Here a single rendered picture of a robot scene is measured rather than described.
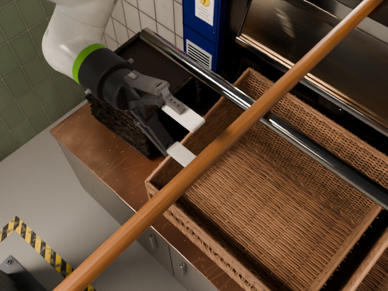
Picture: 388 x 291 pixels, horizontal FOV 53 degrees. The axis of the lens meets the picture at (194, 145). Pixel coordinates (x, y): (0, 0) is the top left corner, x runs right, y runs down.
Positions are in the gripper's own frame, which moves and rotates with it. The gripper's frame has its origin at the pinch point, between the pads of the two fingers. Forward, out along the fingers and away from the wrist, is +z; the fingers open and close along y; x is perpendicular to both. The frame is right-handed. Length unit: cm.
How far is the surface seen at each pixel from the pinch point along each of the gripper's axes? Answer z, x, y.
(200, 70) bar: -12.1, -14.9, 1.8
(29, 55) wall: -117, -17, 71
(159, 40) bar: -24.3, -15.0, 1.7
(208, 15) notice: -39, -48, 24
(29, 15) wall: -118, -24, 53
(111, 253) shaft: 4.3, 22.2, -1.2
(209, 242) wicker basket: 4.5, -1.5, 46.4
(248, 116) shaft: 3.6, -10.2, -1.6
